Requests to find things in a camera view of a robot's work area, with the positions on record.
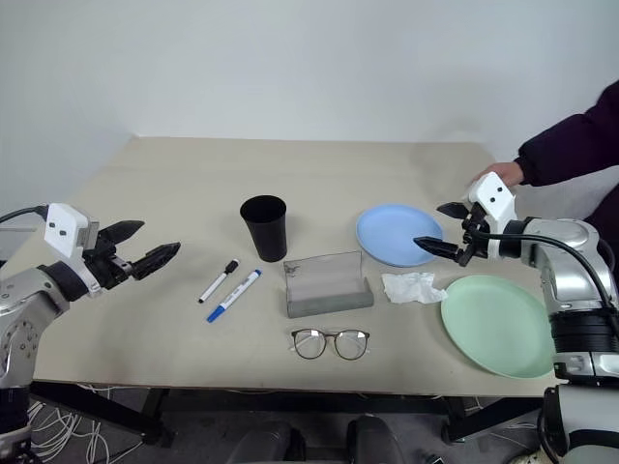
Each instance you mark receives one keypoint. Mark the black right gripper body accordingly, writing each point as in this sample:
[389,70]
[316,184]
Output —
[471,227]

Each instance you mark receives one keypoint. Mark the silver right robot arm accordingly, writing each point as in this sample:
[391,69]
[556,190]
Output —
[566,251]

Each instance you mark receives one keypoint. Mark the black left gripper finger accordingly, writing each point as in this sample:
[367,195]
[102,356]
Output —
[123,231]
[155,260]

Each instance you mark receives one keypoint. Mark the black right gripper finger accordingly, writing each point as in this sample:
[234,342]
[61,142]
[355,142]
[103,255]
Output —
[454,210]
[437,247]

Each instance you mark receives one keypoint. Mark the brown round-framed glasses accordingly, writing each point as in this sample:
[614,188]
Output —
[330,338]

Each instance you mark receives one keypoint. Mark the light blue plate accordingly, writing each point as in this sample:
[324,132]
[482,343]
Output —
[392,234]

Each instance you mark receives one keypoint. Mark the white marker with blue cap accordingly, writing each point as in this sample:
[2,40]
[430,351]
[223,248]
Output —
[234,296]

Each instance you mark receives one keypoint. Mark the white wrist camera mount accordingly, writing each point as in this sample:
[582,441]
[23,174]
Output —
[60,224]
[493,193]

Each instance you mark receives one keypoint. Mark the person's bare hand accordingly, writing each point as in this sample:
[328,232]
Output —
[505,171]

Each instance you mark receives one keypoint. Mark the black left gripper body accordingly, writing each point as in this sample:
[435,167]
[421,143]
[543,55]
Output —
[104,268]

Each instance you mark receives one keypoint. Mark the white tissue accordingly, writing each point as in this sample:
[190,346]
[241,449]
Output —
[411,288]

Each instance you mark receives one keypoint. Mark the white marker with black cap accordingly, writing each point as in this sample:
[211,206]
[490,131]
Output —
[217,281]

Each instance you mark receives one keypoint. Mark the black table leg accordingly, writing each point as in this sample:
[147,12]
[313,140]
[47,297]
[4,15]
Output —
[488,418]
[106,411]

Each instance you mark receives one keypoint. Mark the black plastic cup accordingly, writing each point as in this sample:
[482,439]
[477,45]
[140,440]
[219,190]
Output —
[267,232]

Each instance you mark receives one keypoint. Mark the light green plate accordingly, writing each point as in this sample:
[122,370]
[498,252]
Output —
[493,328]

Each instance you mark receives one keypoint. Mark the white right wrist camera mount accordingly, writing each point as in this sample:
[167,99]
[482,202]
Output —
[493,193]

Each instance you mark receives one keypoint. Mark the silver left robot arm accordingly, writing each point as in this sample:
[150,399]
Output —
[24,299]

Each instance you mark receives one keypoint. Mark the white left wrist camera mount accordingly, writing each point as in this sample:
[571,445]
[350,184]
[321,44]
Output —
[60,224]

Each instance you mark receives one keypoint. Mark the person's dark sleeved forearm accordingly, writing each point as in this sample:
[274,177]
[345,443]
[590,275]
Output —
[575,145]

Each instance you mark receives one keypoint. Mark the grey glasses case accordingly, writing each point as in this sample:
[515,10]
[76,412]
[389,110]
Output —
[329,295]

